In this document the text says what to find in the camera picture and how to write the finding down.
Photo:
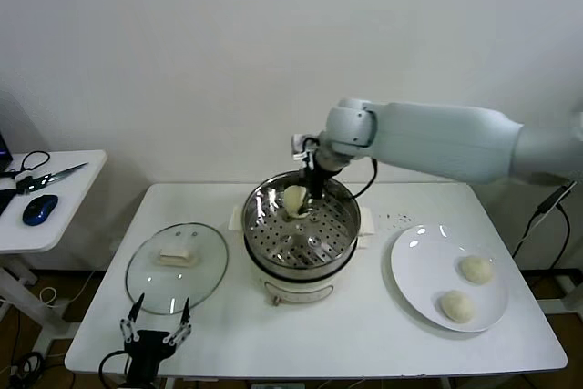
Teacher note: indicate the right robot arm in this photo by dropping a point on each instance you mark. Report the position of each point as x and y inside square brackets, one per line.
[432, 138]

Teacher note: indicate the round glass pot lid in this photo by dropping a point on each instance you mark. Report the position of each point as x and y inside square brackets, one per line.
[205, 252]

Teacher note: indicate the cream electric pot base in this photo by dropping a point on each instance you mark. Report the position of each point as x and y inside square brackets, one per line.
[296, 291]

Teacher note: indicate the blue computer mouse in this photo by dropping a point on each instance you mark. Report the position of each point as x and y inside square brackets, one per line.
[41, 210]

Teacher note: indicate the white steamed baozi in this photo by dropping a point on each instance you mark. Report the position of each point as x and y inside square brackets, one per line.
[476, 269]
[293, 200]
[457, 306]

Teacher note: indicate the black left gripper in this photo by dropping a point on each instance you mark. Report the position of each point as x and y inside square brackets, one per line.
[148, 352]

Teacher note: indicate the perforated steel steamer basket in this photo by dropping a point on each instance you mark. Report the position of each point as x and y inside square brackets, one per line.
[264, 197]

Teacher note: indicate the large white plate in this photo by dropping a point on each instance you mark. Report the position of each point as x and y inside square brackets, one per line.
[419, 261]

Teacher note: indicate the small white side table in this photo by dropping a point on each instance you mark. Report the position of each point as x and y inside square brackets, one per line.
[68, 207]

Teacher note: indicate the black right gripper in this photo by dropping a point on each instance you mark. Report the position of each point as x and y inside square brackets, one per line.
[319, 177]

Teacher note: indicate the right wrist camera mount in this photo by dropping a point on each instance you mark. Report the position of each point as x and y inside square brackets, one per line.
[298, 143]

